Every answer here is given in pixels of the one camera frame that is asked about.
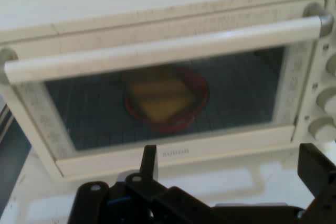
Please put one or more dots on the white oven knob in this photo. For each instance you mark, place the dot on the white oven knob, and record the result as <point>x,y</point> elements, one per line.
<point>332,64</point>
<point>321,129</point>
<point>328,100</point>

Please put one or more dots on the toast bread slice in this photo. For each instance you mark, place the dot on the toast bread slice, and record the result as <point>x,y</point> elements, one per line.
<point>160,100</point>

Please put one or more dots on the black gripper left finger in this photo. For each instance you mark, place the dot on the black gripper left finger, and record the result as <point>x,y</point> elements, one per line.
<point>147,200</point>

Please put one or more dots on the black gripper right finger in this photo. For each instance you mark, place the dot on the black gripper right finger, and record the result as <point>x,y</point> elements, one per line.
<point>321,179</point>

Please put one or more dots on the white glass oven door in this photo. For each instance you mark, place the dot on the white glass oven door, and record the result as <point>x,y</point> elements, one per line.
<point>162,48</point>

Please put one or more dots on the red bowl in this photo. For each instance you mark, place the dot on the red bowl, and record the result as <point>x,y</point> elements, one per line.
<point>199,111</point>

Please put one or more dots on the white toaster oven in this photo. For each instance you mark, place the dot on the white toaster oven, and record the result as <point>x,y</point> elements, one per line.
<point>131,3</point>

